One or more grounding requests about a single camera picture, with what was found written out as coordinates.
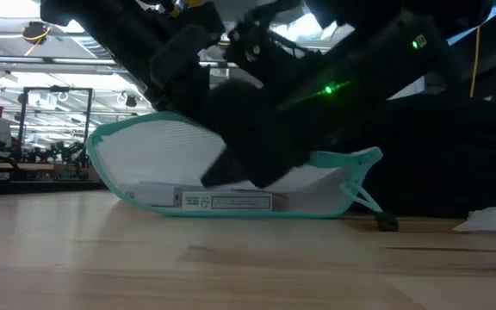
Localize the ceiling light tube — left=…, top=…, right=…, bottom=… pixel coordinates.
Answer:
left=198, top=59, right=239, bottom=70

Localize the clear plastic cable bag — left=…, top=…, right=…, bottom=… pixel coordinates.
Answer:
left=453, top=200, right=496, bottom=234

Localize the background worktable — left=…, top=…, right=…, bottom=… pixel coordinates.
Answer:
left=0, top=141, right=101, bottom=193

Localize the yellow ceiling cable reel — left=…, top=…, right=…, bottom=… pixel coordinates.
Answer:
left=21, top=20, right=53, bottom=47

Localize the teal mesh zipper pouch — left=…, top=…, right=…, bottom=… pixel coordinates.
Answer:
left=84, top=110, right=400, bottom=233

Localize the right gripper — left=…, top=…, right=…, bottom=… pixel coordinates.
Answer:
left=199, top=71, right=344, bottom=189

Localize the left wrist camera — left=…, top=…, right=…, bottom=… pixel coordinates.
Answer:
left=147, top=23, right=214, bottom=90

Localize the yellow plastic tag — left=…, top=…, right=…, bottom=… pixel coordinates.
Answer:
left=169, top=0, right=209, bottom=19

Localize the black background rig frame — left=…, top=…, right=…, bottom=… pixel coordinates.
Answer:
left=16, top=84, right=95, bottom=173

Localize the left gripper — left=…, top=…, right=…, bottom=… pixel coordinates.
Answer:
left=100, top=0, right=228, bottom=127

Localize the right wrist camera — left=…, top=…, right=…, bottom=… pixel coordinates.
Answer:
left=225, top=19, right=277, bottom=77

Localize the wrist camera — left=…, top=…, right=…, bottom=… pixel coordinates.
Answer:
left=147, top=23, right=214, bottom=90
left=225, top=19, right=277, bottom=77

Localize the black backpack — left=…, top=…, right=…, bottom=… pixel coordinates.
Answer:
left=329, top=92, right=496, bottom=219

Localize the yellow hanging cable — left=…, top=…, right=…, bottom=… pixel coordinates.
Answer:
left=469, top=24, right=484, bottom=98

